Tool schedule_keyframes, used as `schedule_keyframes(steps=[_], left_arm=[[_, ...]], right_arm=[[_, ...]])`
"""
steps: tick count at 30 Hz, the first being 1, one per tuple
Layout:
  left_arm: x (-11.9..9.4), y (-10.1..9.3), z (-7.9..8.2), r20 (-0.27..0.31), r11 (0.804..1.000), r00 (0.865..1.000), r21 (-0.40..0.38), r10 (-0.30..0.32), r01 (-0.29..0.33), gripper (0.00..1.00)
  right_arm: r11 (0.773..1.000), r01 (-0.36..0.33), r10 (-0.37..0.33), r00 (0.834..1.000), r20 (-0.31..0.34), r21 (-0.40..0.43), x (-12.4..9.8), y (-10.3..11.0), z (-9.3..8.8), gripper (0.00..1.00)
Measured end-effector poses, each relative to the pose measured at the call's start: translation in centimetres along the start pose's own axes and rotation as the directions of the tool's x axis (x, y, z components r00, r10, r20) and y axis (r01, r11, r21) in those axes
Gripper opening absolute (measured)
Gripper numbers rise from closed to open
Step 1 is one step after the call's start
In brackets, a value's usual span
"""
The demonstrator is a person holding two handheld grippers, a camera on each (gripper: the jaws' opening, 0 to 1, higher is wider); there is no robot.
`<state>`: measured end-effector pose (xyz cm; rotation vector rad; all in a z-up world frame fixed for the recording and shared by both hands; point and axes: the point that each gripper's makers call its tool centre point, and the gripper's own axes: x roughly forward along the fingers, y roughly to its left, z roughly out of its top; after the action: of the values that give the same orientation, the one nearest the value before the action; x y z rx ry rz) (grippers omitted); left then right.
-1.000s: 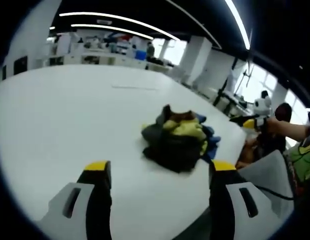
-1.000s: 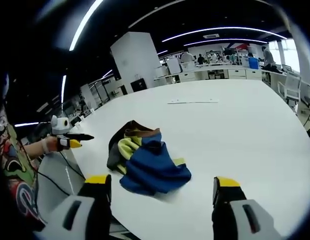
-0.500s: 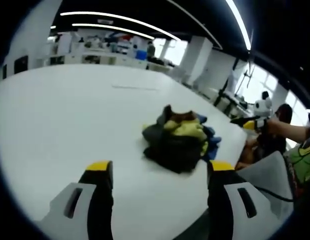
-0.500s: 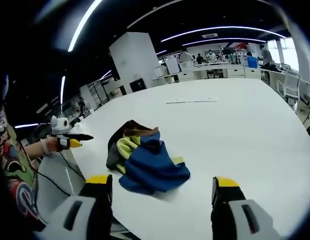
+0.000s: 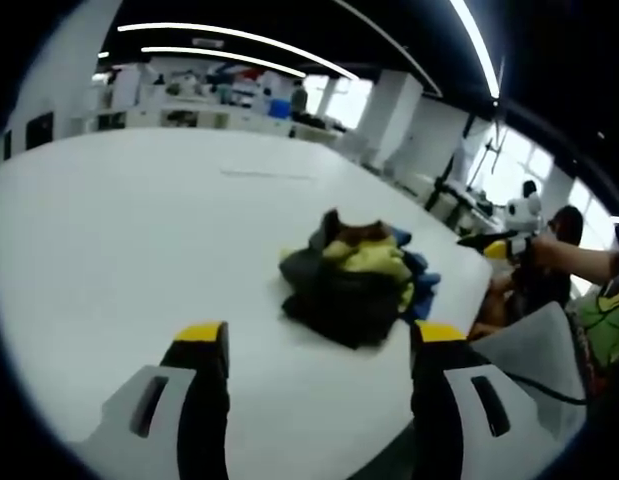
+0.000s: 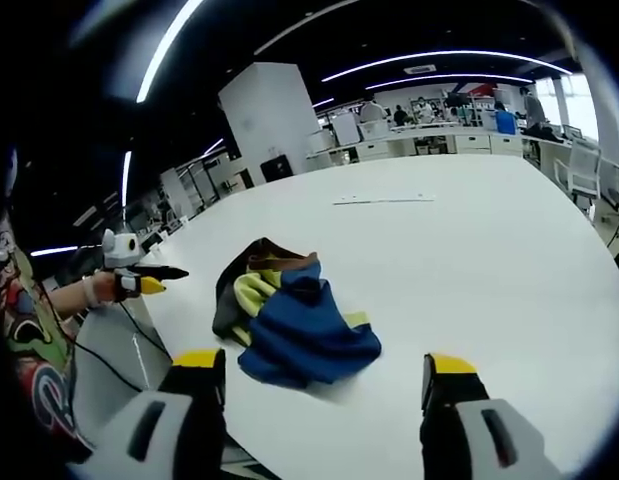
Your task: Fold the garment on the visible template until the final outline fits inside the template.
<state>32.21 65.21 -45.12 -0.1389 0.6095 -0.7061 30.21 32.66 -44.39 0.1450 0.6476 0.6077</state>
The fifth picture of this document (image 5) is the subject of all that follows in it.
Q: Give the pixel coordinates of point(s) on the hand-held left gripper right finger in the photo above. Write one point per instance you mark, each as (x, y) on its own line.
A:
(469, 430)

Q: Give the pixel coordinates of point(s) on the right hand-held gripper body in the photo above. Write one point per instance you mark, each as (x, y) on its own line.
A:
(524, 215)

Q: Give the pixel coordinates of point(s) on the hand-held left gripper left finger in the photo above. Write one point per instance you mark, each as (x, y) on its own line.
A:
(154, 440)

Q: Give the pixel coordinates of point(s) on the blue garment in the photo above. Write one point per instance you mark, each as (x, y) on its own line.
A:
(424, 280)

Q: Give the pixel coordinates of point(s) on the yellow green garment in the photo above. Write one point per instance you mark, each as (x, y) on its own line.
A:
(369, 260)

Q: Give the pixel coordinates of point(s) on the brown garment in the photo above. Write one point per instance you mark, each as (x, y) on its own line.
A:
(364, 231)

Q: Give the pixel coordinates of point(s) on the black garment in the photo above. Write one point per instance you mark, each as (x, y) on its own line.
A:
(349, 310)

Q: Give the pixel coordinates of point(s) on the dark grey garment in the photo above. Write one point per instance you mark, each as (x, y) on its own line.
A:
(301, 265)

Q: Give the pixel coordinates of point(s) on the person's right hand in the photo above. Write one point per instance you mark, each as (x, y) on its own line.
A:
(546, 252)

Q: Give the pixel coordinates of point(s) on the black tripod stand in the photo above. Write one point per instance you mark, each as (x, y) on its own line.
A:
(459, 170)

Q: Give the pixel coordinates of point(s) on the grey worn device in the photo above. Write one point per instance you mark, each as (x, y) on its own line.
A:
(539, 340)

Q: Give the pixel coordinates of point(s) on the person's green printed shirt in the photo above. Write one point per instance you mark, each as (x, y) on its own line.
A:
(609, 320)

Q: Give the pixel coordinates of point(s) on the curved ceiling light strip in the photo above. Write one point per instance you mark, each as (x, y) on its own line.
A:
(481, 45)

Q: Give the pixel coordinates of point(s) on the blue storage bin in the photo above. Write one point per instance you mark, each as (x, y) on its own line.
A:
(280, 108)

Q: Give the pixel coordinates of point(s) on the white long counter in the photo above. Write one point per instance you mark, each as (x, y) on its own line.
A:
(214, 117)

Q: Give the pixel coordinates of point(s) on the long ceiling light strip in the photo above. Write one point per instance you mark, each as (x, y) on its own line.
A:
(249, 37)

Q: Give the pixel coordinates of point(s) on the black wall screen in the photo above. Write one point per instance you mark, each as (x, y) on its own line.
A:
(40, 131)

